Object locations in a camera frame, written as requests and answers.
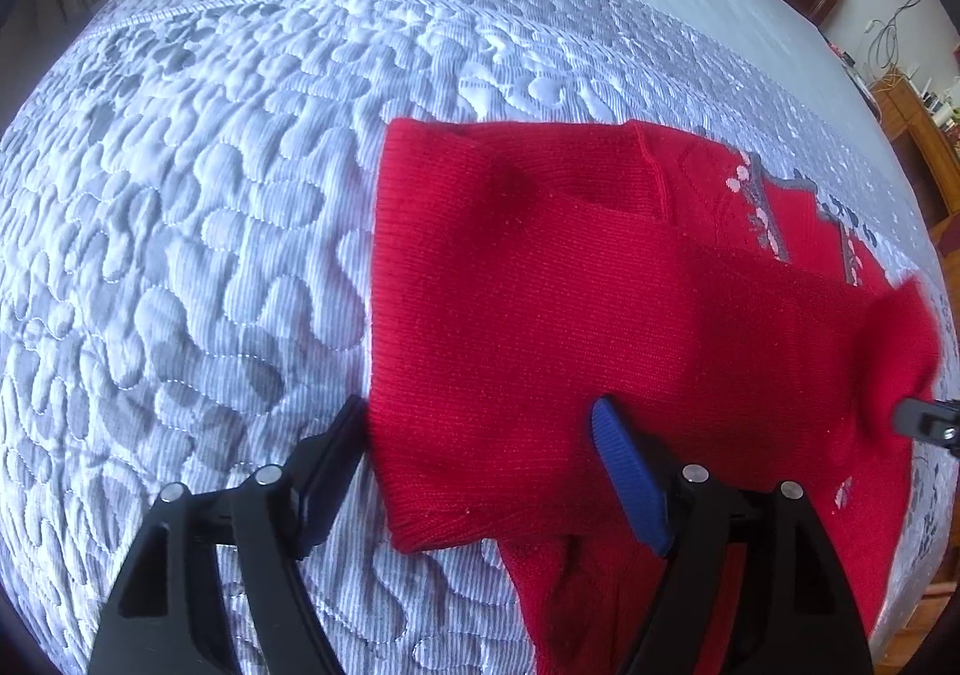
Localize grey quilted bedspread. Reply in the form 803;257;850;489
0;0;953;675

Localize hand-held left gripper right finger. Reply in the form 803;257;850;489
591;396;875;675

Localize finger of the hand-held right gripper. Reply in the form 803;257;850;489
892;396;960;455

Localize wooden cabinet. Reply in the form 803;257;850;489
874;75;960;226

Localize red knit sweater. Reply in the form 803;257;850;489
366;116;946;675

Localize dark cables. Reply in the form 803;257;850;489
866;0;931;76

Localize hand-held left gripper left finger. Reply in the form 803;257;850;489
90;396;368;675

